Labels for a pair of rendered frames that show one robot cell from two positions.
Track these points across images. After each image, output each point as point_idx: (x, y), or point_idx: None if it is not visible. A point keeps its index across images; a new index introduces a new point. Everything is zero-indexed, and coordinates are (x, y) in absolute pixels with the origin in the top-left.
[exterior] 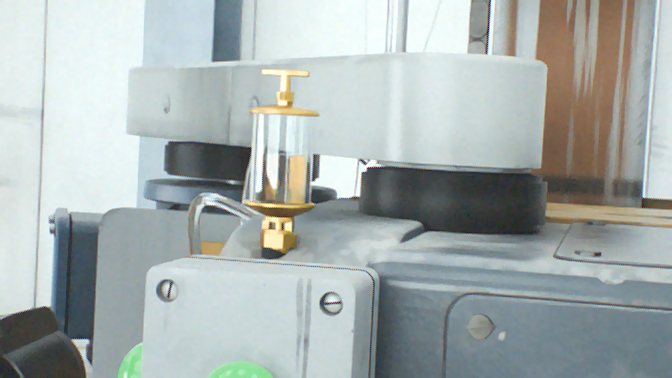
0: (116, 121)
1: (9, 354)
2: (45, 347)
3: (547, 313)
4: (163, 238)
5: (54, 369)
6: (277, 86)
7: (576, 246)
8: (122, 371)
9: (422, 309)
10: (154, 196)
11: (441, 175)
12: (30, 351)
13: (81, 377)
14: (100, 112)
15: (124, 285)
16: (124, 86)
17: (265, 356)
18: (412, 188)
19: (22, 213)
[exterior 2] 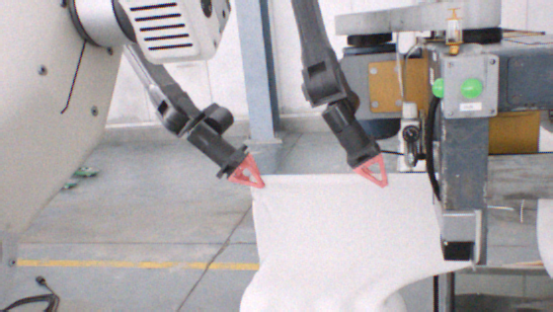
0: (228, 38)
1: (347, 97)
2: (352, 95)
3: (533, 57)
4: (358, 63)
5: (355, 100)
6: (412, 13)
7: (526, 41)
8: (435, 86)
9: (501, 61)
10: (350, 52)
11: (480, 30)
12: (350, 96)
13: (359, 102)
14: (222, 36)
15: (349, 78)
16: (229, 25)
17: (476, 76)
18: (472, 35)
19: (202, 75)
